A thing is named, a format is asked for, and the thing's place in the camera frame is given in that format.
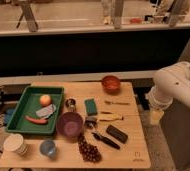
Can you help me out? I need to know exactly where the green sponge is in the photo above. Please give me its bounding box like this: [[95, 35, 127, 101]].
[[84, 99, 97, 116]]

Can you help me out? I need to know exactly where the purple bowl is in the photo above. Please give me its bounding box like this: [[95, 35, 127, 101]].
[[56, 112, 84, 138]]

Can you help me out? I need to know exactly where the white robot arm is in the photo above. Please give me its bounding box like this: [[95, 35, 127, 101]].
[[146, 61, 190, 125]]

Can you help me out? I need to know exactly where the orange-brown bowl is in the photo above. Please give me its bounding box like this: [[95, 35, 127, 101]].
[[101, 75, 121, 93]]

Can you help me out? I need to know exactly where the black rectangular case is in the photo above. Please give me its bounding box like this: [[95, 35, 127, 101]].
[[106, 125, 128, 143]]

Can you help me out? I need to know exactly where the small dark metal object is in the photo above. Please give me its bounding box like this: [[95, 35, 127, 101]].
[[85, 116, 97, 128]]

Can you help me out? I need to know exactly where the bunch of dark grapes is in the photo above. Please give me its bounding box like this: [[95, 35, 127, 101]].
[[78, 135, 102, 163]]

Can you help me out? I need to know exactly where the small metal cup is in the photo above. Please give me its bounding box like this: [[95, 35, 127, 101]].
[[65, 98, 76, 112]]

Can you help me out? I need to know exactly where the grey folded cloth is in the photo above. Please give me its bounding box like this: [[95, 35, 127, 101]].
[[36, 104, 56, 119]]

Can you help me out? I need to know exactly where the orange peach fruit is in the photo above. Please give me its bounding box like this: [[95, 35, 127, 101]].
[[39, 94, 52, 106]]

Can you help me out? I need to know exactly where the blue glass cup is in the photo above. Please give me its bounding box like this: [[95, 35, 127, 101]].
[[39, 139, 56, 158]]

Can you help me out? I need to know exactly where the green plastic tray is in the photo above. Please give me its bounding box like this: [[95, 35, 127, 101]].
[[6, 86, 64, 135]]

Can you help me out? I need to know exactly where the white paper cup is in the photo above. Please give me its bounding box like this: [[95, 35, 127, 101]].
[[3, 134, 27, 155]]

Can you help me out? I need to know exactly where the black handled tool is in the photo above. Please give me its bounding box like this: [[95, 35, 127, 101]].
[[92, 132, 120, 150]]

